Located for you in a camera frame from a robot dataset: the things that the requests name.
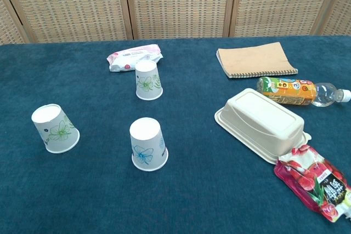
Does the small green flower paper cup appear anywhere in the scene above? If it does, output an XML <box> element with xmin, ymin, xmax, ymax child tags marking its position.
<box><xmin>135</xmin><ymin>60</ymin><xmax>164</xmax><ymax>101</ymax></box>

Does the orange label plastic bottle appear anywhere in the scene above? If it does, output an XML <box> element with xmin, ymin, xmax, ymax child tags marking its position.
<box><xmin>256</xmin><ymin>76</ymin><xmax>351</xmax><ymax>108</ymax></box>

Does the woven rattan screen panel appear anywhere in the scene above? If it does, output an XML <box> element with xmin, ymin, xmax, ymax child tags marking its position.
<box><xmin>223</xmin><ymin>0</ymin><xmax>343</xmax><ymax>38</ymax></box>
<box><xmin>311</xmin><ymin>0</ymin><xmax>351</xmax><ymax>37</ymax></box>
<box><xmin>0</xmin><ymin>0</ymin><xmax>30</xmax><ymax>46</ymax></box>
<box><xmin>0</xmin><ymin>0</ymin><xmax>135</xmax><ymax>44</ymax></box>
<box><xmin>123</xmin><ymin>0</ymin><xmax>238</xmax><ymax>40</ymax></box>

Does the large green flower paper cup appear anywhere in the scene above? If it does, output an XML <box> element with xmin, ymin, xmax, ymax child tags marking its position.
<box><xmin>31</xmin><ymin>104</ymin><xmax>81</xmax><ymax>155</ymax></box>

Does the red lychee snack pouch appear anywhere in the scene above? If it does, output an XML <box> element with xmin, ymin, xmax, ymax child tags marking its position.
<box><xmin>273</xmin><ymin>144</ymin><xmax>351</xmax><ymax>223</ymax></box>

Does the blue flower paper cup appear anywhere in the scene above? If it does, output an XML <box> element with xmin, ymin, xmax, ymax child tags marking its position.
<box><xmin>129</xmin><ymin>117</ymin><xmax>169</xmax><ymax>172</ymax></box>

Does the pink white wet wipes pack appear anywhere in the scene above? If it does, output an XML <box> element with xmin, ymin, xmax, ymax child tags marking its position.
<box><xmin>106</xmin><ymin>43</ymin><xmax>164</xmax><ymax>73</ymax></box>

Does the beige takeout food container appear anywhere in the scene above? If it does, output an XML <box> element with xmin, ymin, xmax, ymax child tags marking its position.
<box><xmin>214</xmin><ymin>88</ymin><xmax>313</xmax><ymax>165</ymax></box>

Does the blue table cloth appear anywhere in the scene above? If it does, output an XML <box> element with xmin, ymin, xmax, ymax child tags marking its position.
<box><xmin>0</xmin><ymin>35</ymin><xmax>351</xmax><ymax>234</ymax></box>

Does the brown spiral notebook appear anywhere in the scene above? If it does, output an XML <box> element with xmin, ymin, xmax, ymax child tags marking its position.
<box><xmin>216</xmin><ymin>42</ymin><xmax>299</xmax><ymax>79</ymax></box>

